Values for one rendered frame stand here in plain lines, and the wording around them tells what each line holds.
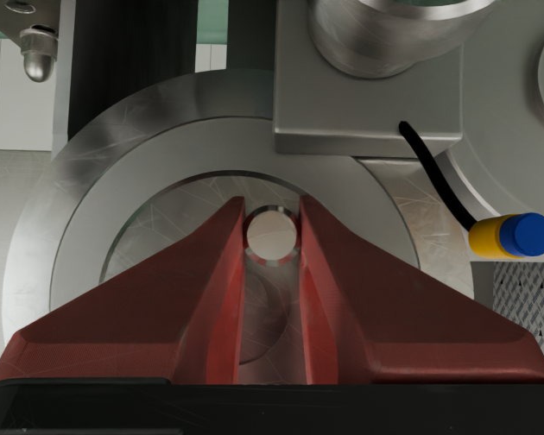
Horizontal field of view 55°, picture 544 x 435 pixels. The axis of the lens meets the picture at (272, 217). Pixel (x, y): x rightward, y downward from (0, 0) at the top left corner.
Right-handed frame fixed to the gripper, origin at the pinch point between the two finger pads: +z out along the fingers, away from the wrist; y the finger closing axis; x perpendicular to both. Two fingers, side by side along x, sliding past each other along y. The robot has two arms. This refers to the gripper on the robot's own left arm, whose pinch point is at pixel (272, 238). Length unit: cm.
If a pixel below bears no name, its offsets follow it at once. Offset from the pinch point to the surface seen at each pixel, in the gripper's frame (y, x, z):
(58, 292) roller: 6.5, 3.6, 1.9
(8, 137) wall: 146, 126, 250
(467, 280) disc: -6.1, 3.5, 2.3
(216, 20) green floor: 29, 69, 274
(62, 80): 7.0, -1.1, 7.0
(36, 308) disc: 7.3, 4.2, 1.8
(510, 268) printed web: -16.9, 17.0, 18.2
